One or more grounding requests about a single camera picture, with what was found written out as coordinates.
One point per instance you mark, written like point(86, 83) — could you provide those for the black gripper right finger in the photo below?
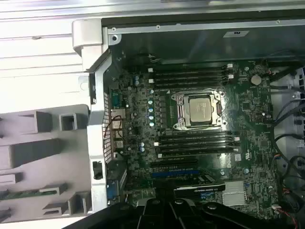
point(214, 218)

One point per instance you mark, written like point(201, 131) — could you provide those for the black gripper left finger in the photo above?
point(133, 217)

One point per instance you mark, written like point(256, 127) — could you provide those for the green RAM stick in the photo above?
point(23, 194)

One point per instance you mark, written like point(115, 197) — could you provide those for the RAM slot with white clips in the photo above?
point(190, 68)
point(190, 79)
point(195, 141)
point(195, 152)

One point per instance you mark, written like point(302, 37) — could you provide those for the RAM slot with black clips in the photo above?
point(195, 147)
point(195, 136)
point(190, 73)
point(190, 84)

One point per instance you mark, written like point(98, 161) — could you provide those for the silver finned heatsink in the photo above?
point(234, 198)

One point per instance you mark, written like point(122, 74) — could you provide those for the black graphics card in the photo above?
point(202, 187)

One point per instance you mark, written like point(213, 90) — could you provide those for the blue expansion slot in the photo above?
point(176, 173)

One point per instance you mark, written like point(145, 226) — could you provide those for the black expansion slot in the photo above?
point(174, 163)

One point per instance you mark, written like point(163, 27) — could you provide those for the green motherboard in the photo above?
point(250, 133)

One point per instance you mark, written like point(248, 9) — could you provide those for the CPU socket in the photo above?
point(176, 126)

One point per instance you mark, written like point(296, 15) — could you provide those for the silver CPU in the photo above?
point(201, 109)

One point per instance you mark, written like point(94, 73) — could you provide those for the black silver PC case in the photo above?
point(95, 114)

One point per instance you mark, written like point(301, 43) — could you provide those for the metal socket cover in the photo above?
point(184, 109)

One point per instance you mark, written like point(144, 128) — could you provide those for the grey parts rack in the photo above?
point(28, 152)

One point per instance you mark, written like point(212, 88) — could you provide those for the silver coin battery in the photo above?
point(256, 80)

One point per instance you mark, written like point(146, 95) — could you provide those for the small white case label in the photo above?
point(236, 34)

